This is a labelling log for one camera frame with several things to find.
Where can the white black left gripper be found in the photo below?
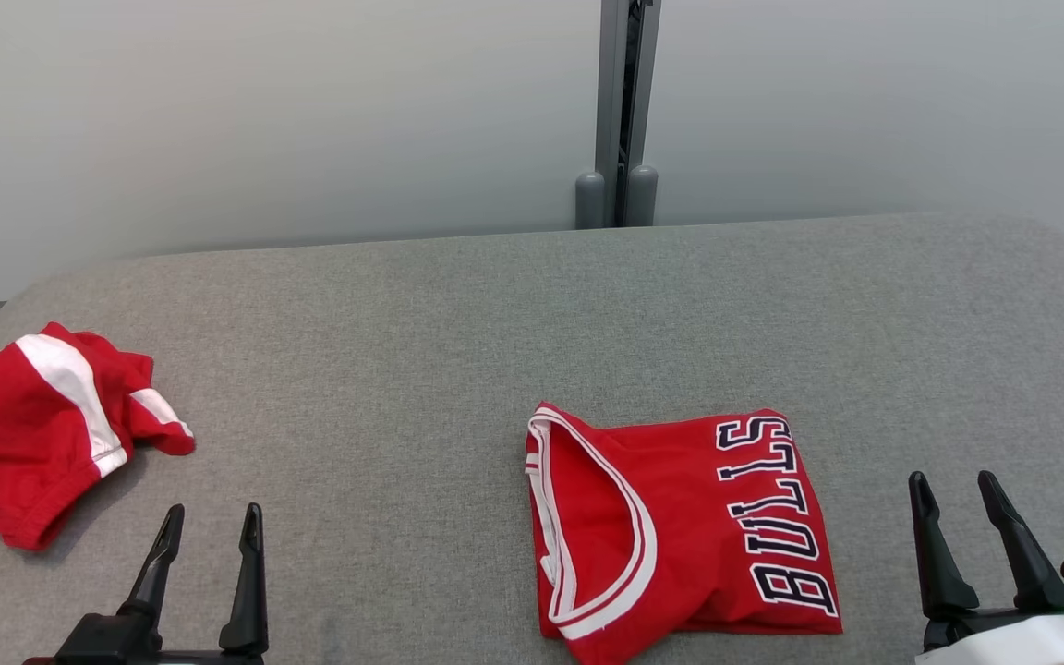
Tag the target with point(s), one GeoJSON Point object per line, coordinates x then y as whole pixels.
{"type": "Point", "coordinates": [107, 646]}

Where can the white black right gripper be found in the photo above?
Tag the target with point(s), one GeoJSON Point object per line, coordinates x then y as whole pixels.
{"type": "Point", "coordinates": [1003, 646]}

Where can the red shorts with white stripes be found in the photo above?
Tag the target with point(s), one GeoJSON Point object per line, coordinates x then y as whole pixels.
{"type": "Point", "coordinates": [15, 453]}

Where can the red Bulls jersey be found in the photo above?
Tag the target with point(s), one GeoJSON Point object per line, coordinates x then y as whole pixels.
{"type": "Point", "coordinates": [689, 517]}

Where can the grey cylindrical post bumper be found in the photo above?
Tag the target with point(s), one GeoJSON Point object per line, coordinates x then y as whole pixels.
{"type": "Point", "coordinates": [643, 199]}
{"type": "Point", "coordinates": [590, 203]}

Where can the grey aluminium wall post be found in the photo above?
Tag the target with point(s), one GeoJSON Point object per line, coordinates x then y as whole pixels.
{"type": "Point", "coordinates": [610, 83]}

